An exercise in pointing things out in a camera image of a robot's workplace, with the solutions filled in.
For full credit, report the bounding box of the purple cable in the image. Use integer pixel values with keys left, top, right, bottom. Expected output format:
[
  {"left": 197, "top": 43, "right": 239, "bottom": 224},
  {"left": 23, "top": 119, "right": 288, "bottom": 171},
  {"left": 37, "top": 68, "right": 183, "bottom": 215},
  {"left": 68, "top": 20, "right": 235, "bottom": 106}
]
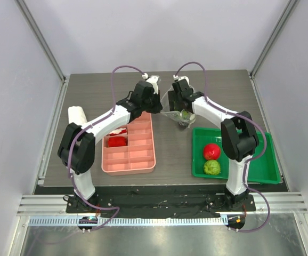
[
  {"left": 67, "top": 65, "right": 148, "bottom": 231},
  {"left": 175, "top": 61, "right": 271, "bottom": 233}
]

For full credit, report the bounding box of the pink divided organizer tray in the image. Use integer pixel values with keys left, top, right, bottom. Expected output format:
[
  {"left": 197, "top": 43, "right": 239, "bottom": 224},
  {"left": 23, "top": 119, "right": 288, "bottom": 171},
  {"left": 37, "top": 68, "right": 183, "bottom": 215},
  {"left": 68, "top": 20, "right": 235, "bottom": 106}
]
[{"left": 101, "top": 112, "right": 156, "bottom": 176}]

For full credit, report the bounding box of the aluminium frame post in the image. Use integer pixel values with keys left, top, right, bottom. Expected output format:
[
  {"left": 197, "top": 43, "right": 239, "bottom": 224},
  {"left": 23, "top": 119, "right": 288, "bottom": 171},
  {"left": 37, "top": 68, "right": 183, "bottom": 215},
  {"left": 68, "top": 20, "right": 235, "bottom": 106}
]
[
  {"left": 15, "top": 0, "right": 66, "bottom": 82},
  {"left": 249, "top": 0, "right": 299, "bottom": 79}
]

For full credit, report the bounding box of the red fake apple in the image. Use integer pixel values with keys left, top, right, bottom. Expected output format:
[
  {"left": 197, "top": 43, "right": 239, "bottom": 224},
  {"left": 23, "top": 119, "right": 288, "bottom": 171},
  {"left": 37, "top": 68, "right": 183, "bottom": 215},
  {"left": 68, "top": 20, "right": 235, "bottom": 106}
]
[{"left": 203, "top": 143, "right": 221, "bottom": 161}]

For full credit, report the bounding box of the white slotted cable duct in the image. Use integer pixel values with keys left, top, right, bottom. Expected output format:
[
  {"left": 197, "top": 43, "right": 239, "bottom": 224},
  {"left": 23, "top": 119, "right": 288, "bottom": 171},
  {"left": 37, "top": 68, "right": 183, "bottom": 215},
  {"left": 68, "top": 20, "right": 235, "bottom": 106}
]
[{"left": 28, "top": 215, "right": 228, "bottom": 227}]

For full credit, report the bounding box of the green plastic tray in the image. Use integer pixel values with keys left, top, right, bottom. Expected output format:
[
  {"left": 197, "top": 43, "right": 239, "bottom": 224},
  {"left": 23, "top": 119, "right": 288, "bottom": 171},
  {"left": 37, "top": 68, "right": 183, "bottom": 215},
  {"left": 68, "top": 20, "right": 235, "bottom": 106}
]
[{"left": 192, "top": 127, "right": 280, "bottom": 185}]

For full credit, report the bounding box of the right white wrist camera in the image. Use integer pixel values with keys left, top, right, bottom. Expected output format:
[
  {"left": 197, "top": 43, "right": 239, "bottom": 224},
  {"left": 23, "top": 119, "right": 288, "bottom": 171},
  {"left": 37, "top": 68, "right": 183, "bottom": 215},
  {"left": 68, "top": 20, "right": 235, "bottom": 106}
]
[{"left": 173, "top": 75, "right": 190, "bottom": 84}]

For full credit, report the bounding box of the clear polka dot zip bag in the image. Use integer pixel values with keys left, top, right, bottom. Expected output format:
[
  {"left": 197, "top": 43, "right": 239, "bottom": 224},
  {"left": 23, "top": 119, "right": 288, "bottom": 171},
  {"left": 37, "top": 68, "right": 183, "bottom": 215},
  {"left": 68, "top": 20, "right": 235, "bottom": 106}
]
[{"left": 160, "top": 86, "right": 196, "bottom": 129}]

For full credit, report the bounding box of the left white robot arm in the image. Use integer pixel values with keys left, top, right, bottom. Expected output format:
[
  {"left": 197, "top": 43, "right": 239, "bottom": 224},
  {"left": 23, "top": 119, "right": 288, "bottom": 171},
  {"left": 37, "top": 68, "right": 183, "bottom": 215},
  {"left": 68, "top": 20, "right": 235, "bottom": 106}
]
[{"left": 58, "top": 75, "right": 163, "bottom": 213}]

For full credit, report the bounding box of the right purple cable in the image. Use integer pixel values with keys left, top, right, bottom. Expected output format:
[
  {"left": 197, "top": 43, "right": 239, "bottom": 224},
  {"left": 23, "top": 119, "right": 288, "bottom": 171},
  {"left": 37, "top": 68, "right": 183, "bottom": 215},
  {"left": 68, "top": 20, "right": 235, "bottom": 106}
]
[{"left": 175, "top": 61, "right": 271, "bottom": 233}]

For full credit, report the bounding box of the yellow-green fake fruit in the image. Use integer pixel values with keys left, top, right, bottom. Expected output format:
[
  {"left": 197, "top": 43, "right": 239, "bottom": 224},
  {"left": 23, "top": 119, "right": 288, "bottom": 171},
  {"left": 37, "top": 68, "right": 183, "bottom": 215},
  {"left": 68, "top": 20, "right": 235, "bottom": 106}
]
[{"left": 180, "top": 110, "right": 193, "bottom": 120}]

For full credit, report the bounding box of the left aluminium frame post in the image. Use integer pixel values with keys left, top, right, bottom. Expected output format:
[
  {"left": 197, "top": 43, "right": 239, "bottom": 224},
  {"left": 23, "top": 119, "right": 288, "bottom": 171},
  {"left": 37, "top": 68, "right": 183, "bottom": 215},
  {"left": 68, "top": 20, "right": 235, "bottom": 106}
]
[{"left": 15, "top": 0, "right": 66, "bottom": 82}]

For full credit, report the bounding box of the white crumpled cloth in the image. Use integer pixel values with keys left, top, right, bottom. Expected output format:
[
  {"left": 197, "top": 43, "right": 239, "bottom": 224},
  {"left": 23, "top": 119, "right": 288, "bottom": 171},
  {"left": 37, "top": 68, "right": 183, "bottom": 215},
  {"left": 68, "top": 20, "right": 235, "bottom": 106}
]
[{"left": 68, "top": 106, "right": 87, "bottom": 125}]

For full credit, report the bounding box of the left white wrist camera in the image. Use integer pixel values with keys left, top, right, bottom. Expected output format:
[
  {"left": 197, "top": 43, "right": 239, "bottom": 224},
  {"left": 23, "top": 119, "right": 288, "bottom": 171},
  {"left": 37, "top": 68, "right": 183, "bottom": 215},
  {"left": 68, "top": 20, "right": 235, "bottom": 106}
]
[{"left": 142, "top": 73, "right": 160, "bottom": 94}]

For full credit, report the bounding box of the green fake apple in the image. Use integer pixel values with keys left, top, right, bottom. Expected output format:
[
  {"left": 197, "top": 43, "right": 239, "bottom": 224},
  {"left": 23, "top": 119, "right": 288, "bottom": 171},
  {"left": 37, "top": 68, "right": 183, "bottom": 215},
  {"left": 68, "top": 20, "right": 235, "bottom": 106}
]
[{"left": 203, "top": 159, "right": 221, "bottom": 175}]

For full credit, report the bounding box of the red fabric item bottom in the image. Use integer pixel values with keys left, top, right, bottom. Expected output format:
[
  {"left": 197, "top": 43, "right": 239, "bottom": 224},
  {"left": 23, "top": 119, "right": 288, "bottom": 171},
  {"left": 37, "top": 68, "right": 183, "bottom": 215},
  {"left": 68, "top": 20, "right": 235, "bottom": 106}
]
[{"left": 107, "top": 136, "right": 127, "bottom": 148}]

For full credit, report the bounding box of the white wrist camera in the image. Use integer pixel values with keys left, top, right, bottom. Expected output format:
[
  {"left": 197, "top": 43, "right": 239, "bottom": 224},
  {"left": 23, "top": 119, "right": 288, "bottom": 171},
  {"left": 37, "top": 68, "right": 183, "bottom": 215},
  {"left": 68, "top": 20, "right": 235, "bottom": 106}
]
[
  {"left": 173, "top": 75, "right": 190, "bottom": 84},
  {"left": 142, "top": 73, "right": 160, "bottom": 94}
]

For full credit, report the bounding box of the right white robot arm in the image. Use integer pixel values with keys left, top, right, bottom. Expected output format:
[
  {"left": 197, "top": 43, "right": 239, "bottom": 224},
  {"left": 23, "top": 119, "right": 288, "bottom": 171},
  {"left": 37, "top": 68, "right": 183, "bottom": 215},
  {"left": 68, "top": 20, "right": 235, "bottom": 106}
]
[{"left": 168, "top": 76, "right": 259, "bottom": 211}]

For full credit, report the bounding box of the red white fabric item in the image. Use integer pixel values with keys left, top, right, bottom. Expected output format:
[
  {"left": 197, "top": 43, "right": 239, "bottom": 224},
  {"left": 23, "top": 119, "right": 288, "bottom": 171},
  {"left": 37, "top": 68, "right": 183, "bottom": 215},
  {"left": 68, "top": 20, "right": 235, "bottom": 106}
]
[{"left": 109, "top": 127, "right": 127, "bottom": 136}]

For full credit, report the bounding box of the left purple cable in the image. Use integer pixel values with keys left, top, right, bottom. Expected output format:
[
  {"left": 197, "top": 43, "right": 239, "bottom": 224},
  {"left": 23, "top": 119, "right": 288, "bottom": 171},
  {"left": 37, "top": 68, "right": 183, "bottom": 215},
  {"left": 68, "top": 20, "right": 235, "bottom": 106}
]
[{"left": 67, "top": 65, "right": 148, "bottom": 231}]

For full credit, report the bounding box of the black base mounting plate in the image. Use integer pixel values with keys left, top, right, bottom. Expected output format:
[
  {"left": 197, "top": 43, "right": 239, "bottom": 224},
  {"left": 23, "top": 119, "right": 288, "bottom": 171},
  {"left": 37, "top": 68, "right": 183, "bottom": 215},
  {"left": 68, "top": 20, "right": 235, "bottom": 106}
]
[{"left": 35, "top": 185, "right": 256, "bottom": 219}]

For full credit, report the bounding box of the right aluminium frame post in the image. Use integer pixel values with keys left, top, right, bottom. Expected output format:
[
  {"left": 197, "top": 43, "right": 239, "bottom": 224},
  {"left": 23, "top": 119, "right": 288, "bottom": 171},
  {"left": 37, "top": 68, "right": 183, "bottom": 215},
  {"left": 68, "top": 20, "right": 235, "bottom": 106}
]
[{"left": 249, "top": 0, "right": 299, "bottom": 79}]

